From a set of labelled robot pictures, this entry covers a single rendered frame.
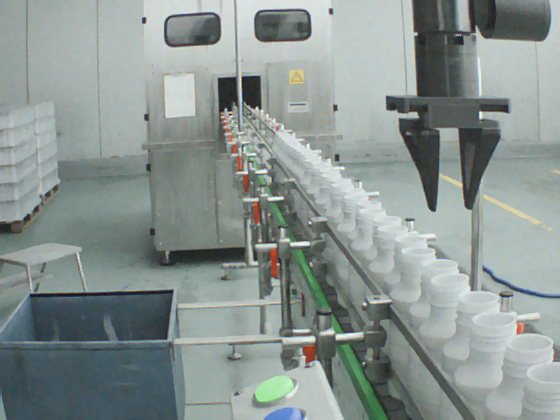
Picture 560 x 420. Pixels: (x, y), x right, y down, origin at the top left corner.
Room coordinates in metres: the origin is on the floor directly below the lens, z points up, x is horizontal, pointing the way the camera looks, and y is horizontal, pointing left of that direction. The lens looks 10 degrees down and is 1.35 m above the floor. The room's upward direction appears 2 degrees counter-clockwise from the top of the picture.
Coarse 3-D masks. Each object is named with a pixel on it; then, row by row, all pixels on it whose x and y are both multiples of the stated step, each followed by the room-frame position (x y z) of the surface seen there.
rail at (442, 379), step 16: (256, 128) 4.18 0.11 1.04; (288, 176) 1.78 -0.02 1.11; (304, 192) 1.51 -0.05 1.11; (336, 240) 1.11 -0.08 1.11; (352, 256) 0.98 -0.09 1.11; (352, 304) 0.99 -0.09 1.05; (400, 320) 0.71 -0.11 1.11; (416, 336) 0.66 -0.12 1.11; (416, 352) 0.65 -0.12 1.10; (432, 368) 0.59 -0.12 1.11; (400, 384) 0.71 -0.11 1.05; (448, 384) 0.54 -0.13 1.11; (464, 400) 0.51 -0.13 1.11; (416, 416) 0.64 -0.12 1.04; (464, 416) 0.50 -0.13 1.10
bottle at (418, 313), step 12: (432, 264) 0.74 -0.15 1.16; (444, 264) 0.73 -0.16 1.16; (456, 264) 0.71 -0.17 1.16; (432, 276) 0.71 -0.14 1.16; (420, 300) 0.72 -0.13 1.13; (420, 312) 0.70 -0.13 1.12; (420, 324) 0.70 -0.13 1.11; (408, 348) 0.72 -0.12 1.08; (408, 360) 0.72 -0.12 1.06; (408, 372) 0.72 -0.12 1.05; (408, 384) 0.71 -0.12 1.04; (420, 384) 0.70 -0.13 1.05; (420, 396) 0.70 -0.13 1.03
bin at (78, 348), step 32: (160, 288) 1.44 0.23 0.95; (32, 320) 1.41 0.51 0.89; (64, 320) 1.42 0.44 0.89; (96, 320) 1.43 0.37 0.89; (128, 320) 1.43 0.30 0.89; (160, 320) 1.44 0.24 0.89; (0, 352) 1.11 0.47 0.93; (32, 352) 1.12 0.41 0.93; (64, 352) 1.12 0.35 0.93; (96, 352) 1.13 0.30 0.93; (128, 352) 1.13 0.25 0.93; (160, 352) 1.14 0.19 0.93; (0, 384) 1.11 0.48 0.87; (32, 384) 1.12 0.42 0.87; (64, 384) 1.12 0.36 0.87; (96, 384) 1.13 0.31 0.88; (128, 384) 1.13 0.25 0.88; (160, 384) 1.14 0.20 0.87; (32, 416) 1.12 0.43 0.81; (64, 416) 1.12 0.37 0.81; (96, 416) 1.13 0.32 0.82; (128, 416) 1.13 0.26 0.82; (160, 416) 1.14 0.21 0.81
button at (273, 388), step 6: (276, 378) 0.56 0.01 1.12; (282, 378) 0.56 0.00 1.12; (288, 378) 0.56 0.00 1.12; (264, 384) 0.56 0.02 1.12; (270, 384) 0.55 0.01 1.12; (276, 384) 0.55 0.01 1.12; (282, 384) 0.55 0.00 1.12; (288, 384) 0.55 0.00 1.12; (258, 390) 0.55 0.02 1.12; (264, 390) 0.55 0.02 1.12; (270, 390) 0.54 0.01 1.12; (276, 390) 0.54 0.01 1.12; (282, 390) 0.54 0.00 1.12; (288, 390) 0.54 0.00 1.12; (258, 396) 0.55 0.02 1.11; (264, 396) 0.54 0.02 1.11; (270, 396) 0.54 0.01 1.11; (276, 396) 0.54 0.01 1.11
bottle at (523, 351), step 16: (528, 336) 0.50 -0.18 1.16; (544, 336) 0.49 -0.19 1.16; (512, 352) 0.48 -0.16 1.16; (528, 352) 0.47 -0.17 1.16; (544, 352) 0.47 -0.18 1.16; (512, 368) 0.47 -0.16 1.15; (528, 368) 0.47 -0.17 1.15; (512, 384) 0.47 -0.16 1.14; (496, 400) 0.48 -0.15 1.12; (512, 400) 0.47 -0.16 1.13; (496, 416) 0.47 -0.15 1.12; (512, 416) 0.46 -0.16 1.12
